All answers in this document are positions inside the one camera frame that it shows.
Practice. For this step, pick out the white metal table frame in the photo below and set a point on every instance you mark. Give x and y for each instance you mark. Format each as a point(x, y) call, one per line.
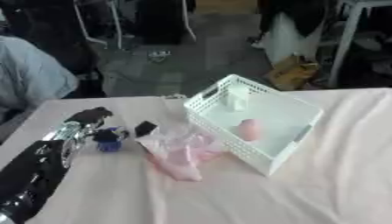
point(348, 38)

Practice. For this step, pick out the brown bag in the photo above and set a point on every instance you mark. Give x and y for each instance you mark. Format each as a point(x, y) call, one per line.
point(293, 74)

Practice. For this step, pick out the small white block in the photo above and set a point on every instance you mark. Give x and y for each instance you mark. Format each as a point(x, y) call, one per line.
point(238, 100)

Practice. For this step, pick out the pink egg-shaped toy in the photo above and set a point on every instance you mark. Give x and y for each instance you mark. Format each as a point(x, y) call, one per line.
point(249, 130)

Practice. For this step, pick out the white plastic mesh basket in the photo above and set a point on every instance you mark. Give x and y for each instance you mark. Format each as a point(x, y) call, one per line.
point(278, 116)

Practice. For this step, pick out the small blue cup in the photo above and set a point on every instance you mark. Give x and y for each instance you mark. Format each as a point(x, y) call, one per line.
point(109, 146)

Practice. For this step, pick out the small grey floor object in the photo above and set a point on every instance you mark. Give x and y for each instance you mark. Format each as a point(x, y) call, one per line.
point(159, 55)

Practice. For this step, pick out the pink clear plastic bag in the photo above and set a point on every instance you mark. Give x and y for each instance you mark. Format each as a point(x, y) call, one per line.
point(179, 154)

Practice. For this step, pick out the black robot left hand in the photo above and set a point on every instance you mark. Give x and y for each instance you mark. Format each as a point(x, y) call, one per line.
point(92, 114)

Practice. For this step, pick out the white frame chair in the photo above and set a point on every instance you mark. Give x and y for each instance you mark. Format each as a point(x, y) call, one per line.
point(158, 20)

